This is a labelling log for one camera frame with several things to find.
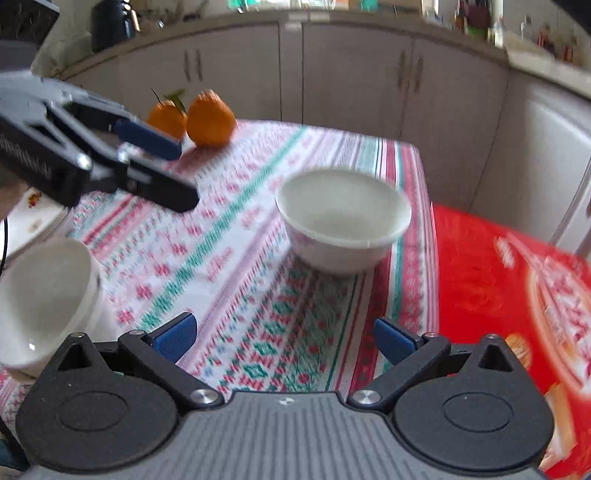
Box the knife block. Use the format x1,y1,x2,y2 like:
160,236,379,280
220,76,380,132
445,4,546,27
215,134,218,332
459,0,491,40

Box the patterned tablecloth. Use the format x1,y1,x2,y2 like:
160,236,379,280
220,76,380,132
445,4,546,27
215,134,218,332
0,119,440,430

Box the white bowl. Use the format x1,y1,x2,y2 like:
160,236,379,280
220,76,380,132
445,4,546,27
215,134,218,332
0,237,100,370
0,276,110,380
276,168,413,275

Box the red gift box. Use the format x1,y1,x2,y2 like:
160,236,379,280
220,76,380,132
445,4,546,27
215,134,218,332
433,205,590,479

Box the orange with leaf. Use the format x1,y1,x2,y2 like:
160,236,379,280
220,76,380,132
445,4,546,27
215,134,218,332
146,89,187,141

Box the bumpy orange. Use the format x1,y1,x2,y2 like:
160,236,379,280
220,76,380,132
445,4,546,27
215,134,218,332
186,89,236,148

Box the white kitchen cabinets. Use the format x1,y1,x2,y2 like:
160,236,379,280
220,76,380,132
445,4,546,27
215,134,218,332
61,11,590,257

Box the white plate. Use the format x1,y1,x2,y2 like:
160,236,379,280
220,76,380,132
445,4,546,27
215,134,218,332
6,188,70,263

